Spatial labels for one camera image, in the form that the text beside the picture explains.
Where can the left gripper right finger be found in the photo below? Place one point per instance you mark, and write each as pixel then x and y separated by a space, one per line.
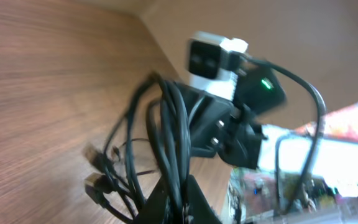
pixel 196 207

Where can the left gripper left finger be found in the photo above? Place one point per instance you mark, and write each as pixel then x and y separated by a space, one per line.
pixel 157 207

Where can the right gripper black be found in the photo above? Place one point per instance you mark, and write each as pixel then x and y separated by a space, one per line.
pixel 201 121

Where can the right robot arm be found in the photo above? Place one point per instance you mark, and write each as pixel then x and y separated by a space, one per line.
pixel 259 92

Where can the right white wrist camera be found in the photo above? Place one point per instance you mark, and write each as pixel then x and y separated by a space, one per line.
pixel 212 62

